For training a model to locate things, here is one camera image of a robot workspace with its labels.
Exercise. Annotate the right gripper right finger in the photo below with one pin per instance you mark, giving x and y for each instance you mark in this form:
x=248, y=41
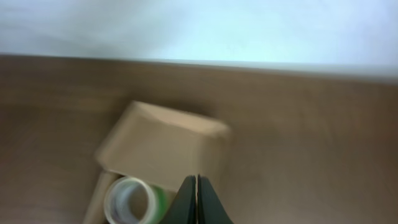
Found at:
x=209, y=207

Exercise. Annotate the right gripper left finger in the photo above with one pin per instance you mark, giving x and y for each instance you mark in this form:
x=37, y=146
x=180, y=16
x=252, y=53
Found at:
x=183, y=207

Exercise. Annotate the green tape roll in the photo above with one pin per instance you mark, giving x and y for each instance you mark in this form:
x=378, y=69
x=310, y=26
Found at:
x=160, y=202

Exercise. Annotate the white tape roll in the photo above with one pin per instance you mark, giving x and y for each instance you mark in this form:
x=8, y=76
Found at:
x=131, y=200

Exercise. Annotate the brown cardboard box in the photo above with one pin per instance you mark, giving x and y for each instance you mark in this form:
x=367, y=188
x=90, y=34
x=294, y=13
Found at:
x=160, y=146

